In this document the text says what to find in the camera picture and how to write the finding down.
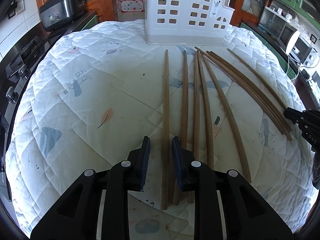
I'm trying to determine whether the white microwave oven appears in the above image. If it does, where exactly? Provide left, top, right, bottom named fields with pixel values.
left=277, top=22, right=319, bottom=68

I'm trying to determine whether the white quilted table cloth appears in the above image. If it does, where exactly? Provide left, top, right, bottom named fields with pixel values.
left=5, top=20, right=318, bottom=239

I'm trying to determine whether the white plastic utensil holder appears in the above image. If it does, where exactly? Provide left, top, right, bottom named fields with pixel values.
left=145, top=0, right=234, bottom=46

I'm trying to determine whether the black gas stove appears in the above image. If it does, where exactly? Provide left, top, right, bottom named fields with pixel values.
left=1, top=36, right=50, bottom=200

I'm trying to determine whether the polka dot play tent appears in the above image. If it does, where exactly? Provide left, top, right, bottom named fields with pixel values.
left=118, top=0, right=145, bottom=12

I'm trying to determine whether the black rice cooker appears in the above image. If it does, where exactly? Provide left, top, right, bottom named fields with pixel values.
left=39, top=0, right=86, bottom=32

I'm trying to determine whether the white wall socket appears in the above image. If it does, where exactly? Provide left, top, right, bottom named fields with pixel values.
left=15, top=0, right=25, bottom=15

